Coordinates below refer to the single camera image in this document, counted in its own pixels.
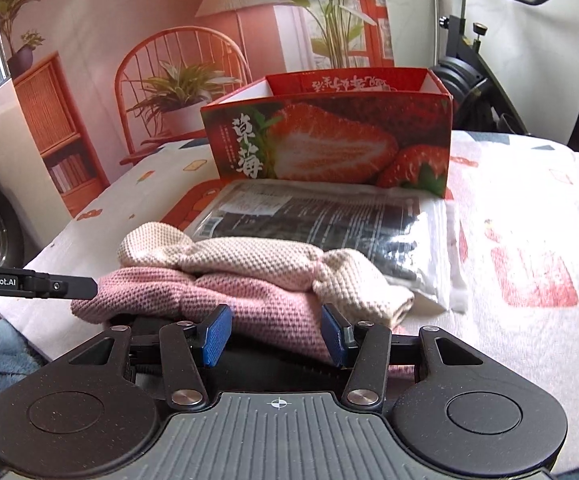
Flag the cream knitted cloth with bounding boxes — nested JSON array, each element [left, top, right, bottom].
[[118, 221, 415, 326]]

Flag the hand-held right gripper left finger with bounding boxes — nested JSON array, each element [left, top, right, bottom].
[[64, 304, 234, 413]]

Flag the blue fluffy rug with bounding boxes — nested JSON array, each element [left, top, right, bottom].
[[0, 320, 55, 461]]

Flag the clear plastic packet dark contents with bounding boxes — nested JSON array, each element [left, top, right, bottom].
[[184, 180, 465, 313]]

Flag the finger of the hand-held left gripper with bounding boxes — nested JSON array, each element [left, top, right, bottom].
[[34, 272, 99, 301]]

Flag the pink knitted cloth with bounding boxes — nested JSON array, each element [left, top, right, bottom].
[[71, 266, 415, 376]]

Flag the printed room scene wall poster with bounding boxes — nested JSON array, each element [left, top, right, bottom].
[[0, 0, 396, 221]]

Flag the red strawberry print cardboard box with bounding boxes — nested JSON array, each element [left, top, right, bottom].
[[200, 67, 454, 198]]

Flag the black exercise bike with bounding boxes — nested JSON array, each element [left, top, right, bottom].
[[409, 0, 579, 153]]

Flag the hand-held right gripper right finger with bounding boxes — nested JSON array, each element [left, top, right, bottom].
[[321, 304, 486, 413]]

